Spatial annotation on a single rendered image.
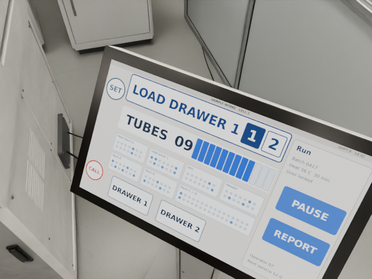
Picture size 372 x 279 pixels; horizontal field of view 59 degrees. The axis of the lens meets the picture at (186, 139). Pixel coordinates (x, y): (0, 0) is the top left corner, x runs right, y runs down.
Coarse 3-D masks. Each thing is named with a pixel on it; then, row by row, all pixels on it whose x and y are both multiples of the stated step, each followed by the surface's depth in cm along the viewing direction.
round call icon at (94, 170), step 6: (90, 162) 65; (96, 162) 65; (90, 168) 65; (96, 168) 65; (102, 168) 64; (84, 174) 66; (90, 174) 66; (96, 174) 65; (102, 174) 65; (96, 180) 65
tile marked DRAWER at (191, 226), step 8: (160, 208) 61; (168, 208) 61; (176, 208) 60; (160, 216) 61; (168, 216) 61; (176, 216) 60; (184, 216) 60; (192, 216) 59; (168, 224) 61; (176, 224) 60; (184, 224) 60; (192, 224) 59; (200, 224) 59; (184, 232) 60; (192, 232) 60; (200, 232) 59
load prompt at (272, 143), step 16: (144, 80) 58; (128, 96) 60; (144, 96) 59; (160, 96) 58; (176, 96) 57; (192, 96) 56; (160, 112) 58; (176, 112) 57; (192, 112) 56; (208, 112) 55; (224, 112) 54; (208, 128) 56; (224, 128) 55; (240, 128) 54; (256, 128) 53; (272, 128) 52; (240, 144) 54; (256, 144) 53; (272, 144) 52; (288, 144) 51; (272, 160) 53
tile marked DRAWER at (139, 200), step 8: (112, 176) 64; (112, 184) 64; (120, 184) 63; (128, 184) 63; (112, 192) 64; (120, 192) 64; (128, 192) 63; (136, 192) 62; (144, 192) 62; (120, 200) 64; (128, 200) 63; (136, 200) 63; (144, 200) 62; (152, 200) 62; (136, 208) 63; (144, 208) 62
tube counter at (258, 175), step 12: (180, 132) 57; (180, 144) 58; (192, 144) 57; (204, 144) 56; (216, 144) 55; (192, 156) 57; (204, 156) 57; (216, 156) 56; (228, 156) 55; (240, 156) 54; (216, 168) 56; (228, 168) 55; (240, 168) 55; (252, 168) 54; (264, 168) 53; (240, 180) 55; (252, 180) 54; (264, 180) 54
